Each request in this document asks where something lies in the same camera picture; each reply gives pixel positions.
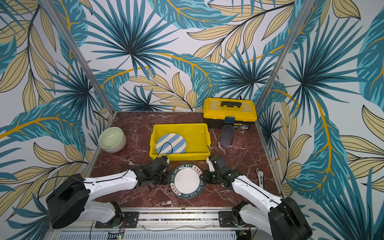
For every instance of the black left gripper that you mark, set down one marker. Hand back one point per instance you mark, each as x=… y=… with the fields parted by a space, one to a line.
x=162 y=167

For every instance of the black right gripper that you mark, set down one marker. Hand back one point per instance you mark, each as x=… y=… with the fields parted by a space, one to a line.
x=216 y=167

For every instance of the green rimmed white plate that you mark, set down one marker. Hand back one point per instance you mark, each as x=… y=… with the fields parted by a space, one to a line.
x=185 y=181

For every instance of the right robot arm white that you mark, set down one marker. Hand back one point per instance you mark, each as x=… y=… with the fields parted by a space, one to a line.
x=280 y=218

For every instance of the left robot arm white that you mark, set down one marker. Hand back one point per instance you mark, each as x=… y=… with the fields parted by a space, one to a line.
x=75 y=199

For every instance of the yellow plastic bin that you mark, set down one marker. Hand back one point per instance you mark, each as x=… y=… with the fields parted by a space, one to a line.
x=197 y=137

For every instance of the white tape roll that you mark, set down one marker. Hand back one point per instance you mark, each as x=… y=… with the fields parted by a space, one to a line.
x=260 y=174

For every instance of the grey bowl bottom of stack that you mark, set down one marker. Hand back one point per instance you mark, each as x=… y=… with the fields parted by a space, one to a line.
x=117 y=148

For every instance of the blue translucent plastic cup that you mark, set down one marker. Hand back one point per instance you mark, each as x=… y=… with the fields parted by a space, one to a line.
x=227 y=135

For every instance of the green bowl top of stack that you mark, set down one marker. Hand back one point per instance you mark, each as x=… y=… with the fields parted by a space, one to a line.
x=111 y=138

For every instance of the yellow black toolbox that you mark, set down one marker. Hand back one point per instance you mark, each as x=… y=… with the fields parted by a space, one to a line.
x=240 y=114

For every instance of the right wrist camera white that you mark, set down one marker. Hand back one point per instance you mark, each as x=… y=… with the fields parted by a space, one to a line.
x=210 y=164

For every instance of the metal base rail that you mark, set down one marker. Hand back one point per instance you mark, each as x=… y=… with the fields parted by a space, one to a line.
x=192 y=223

